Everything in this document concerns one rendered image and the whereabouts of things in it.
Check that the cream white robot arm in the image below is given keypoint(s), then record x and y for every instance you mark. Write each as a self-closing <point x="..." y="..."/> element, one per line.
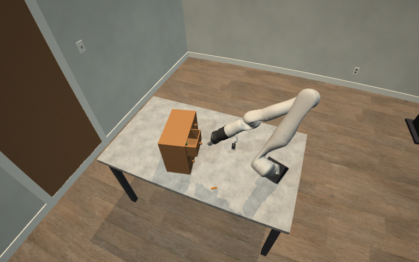
<point x="295" y="109"/>

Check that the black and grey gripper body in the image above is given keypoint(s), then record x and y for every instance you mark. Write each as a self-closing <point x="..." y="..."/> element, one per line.
<point x="224" y="133"/>

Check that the brown chest of drawers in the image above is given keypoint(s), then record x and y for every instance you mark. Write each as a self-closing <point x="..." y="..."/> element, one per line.
<point x="173" y="140"/>

